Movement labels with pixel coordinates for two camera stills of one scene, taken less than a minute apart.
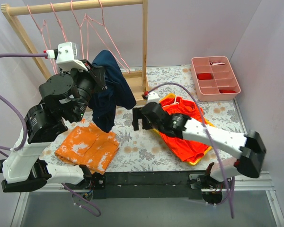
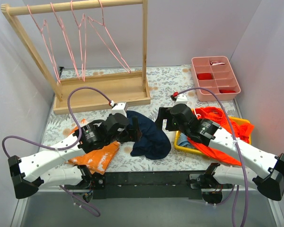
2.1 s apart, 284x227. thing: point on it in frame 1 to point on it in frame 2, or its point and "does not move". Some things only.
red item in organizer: [204, 76] does not move
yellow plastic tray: [192, 162] to [237, 120]
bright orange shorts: [187, 149] to [242, 131]
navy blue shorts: [118, 91] to [153, 144]
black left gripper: [97, 74] to [131, 129]
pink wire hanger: [52, 60] does not move
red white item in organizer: [214, 63] does not move
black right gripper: [137, 118] to [167, 120]
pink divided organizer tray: [214, 78] does not move
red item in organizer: [226, 91] does not move
